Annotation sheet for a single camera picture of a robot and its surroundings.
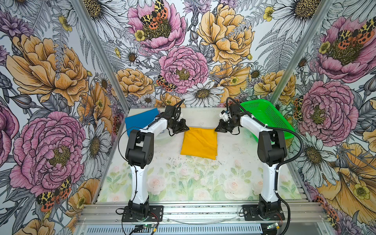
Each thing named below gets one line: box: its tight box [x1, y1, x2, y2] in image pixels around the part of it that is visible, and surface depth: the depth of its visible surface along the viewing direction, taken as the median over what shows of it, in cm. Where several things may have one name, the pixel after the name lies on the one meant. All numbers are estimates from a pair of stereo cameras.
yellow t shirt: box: [180, 127, 218, 161], surface depth 99 cm
